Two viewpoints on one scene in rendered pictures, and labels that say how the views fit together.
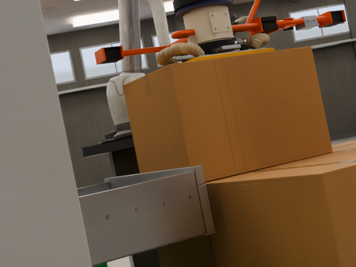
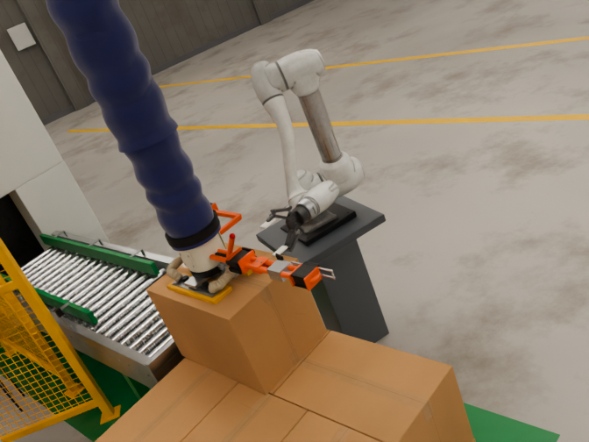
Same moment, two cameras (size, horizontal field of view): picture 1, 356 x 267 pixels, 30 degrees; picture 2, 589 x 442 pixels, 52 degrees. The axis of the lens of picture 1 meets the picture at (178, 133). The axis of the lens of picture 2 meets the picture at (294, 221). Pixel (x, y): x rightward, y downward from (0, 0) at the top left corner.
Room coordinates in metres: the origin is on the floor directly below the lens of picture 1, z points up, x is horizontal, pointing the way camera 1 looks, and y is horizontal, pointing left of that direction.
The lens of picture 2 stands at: (2.50, -2.50, 2.17)
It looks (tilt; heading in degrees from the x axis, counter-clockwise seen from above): 26 degrees down; 81
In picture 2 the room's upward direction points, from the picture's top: 22 degrees counter-clockwise
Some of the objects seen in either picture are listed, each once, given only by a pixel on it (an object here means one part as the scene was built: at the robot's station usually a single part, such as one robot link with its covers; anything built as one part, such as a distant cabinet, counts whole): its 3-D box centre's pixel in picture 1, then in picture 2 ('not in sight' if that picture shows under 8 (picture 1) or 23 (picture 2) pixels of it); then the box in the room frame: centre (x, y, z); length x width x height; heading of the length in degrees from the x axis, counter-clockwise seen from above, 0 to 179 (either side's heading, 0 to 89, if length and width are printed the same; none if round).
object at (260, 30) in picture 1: (263, 26); (241, 260); (2.58, -0.41, 1.07); 0.10 x 0.08 x 0.06; 29
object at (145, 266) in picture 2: not in sight; (95, 248); (1.78, 1.59, 0.60); 1.60 x 0.11 x 0.09; 120
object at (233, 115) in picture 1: (225, 118); (235, 310); (2.47, -0.19, 0.74); 0.60 x 0.40 x 0.40; 118
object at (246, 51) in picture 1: (228, 53); (196, 284); (2.38, -0.23, 0.97); 0.34 x 0.10 x 0.05; 119
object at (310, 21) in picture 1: (305, 23); (280, 270); (2.68, -0.60, 1.07); 0.07 x 0.07 x 0.04; 29
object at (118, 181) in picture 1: (148, 180); (202, 320); (2.30, 0.13, 0.58); 0.70 x 0.03 x 0.06; 30
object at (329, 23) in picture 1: (331, 18); (305, 276); (2.74, -0.72, 1.07); 0.08 x 0.07 x 0.05; 119
